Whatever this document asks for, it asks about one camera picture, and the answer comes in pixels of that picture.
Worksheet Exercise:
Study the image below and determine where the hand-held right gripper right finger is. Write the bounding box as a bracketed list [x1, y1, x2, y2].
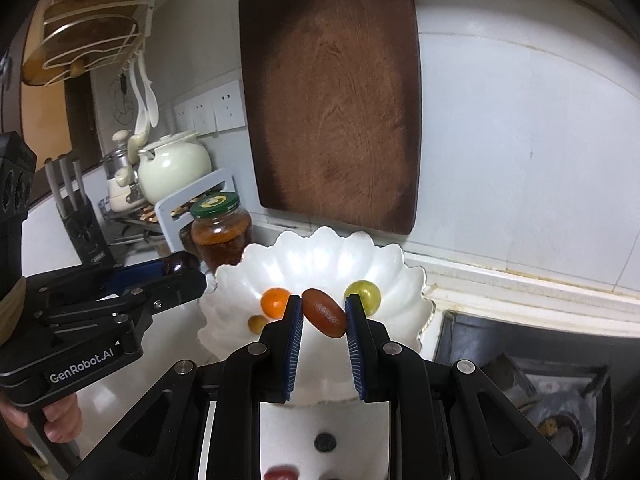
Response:
[345, 294, 576, 480]

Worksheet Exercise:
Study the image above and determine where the green round fruit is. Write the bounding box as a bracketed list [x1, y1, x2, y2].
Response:
[344, 281, 382, 317]

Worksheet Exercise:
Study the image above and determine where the glass jar green lid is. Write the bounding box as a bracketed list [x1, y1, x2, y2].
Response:
[190, 192, 253, 273]

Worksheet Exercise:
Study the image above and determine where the steel handled knife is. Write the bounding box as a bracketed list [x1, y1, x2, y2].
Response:
[58, 156, 75, 208]
[72, 159, 86, 206]
[45, 159, 63, 213]

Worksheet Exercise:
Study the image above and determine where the brown wooden cutting board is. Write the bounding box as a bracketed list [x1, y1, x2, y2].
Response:
[238, 0, 422, 236]

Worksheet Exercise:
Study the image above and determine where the white scalloped bowl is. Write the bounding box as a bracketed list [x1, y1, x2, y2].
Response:
[197, 226, 435, 406]

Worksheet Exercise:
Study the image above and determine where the cream ceramic pot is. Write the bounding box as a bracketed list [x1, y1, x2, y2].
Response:
[136, 130, 213, 206]

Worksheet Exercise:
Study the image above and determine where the dark purple plum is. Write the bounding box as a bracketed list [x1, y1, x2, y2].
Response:
[166, 251, 202, 277]

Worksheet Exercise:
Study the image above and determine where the metal dish rack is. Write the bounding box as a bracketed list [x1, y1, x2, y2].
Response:
[97, 195, 166, 247]

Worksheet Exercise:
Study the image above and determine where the white wire wall rack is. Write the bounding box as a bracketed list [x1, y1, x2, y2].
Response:
[21, 0, 156, 86]

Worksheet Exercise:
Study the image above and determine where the brown wooden cabinet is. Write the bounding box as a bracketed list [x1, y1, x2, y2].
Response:
[17, 75, 76, 166]

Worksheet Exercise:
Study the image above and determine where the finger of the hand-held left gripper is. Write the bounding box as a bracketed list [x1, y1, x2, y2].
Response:
[25, 259, 173, 306]
[35, 267, 208, 333]

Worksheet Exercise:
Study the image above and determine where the orange tangerine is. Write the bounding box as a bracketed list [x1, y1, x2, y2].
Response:
[260, 287, 292, 320]

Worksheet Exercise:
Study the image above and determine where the small white lidded pot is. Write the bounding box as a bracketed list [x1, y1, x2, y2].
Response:
[102, 130, 142, 213]

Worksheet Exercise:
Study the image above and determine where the black glass gas stove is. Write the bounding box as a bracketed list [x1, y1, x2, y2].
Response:
[432, 310, 616, 480]

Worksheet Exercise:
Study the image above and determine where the white plastic stand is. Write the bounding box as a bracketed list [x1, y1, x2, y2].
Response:
[155, 169, 236, 261]

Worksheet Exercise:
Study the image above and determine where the black burner grate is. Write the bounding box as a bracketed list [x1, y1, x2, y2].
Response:
[487, 355, 615, 480]

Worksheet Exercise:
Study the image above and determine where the black knife block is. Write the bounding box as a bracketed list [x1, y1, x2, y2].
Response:
[60, 195, 118, 267]

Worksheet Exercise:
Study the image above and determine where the person's left hand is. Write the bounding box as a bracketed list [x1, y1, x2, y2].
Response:
[0, 392, 85, 448]

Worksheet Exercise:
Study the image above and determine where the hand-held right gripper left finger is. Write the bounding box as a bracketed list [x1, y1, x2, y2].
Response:
[67, 295, 306, 480]

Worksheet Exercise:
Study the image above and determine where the white wall socket panel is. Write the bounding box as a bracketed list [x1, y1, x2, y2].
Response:
[173, 79, 247, 133]

